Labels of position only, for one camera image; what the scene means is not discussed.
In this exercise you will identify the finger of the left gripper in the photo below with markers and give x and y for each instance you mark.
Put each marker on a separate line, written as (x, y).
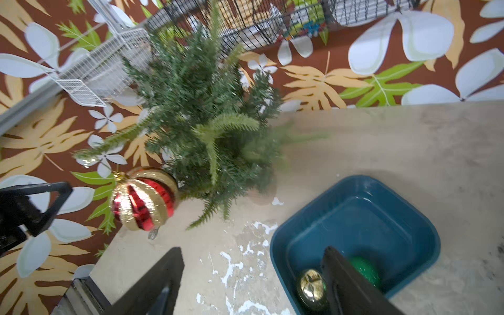
(20, 216)

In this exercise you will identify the small green christmas tree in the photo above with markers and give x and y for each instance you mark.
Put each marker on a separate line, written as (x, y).
(217, 133)

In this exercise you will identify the red gold striped ornament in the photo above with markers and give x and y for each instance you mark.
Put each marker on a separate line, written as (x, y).
(144, 199)

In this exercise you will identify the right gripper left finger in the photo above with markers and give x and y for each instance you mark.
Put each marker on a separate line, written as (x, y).
(157, 291)

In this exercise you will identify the white wire basket left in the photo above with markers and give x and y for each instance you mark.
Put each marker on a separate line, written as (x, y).
(99, 76)

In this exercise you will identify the green glitter ball ornament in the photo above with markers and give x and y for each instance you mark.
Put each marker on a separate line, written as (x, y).
(367, 270)

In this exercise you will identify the teal plastic bin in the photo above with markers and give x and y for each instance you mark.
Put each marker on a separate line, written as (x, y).
(359, 217)

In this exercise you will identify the small gold ornament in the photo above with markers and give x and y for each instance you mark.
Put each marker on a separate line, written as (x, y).
(311, 290)

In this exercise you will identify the black wire basket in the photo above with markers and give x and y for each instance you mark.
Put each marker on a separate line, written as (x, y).
(257, 24)

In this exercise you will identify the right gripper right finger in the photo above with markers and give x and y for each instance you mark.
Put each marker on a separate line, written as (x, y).
(348, 292)

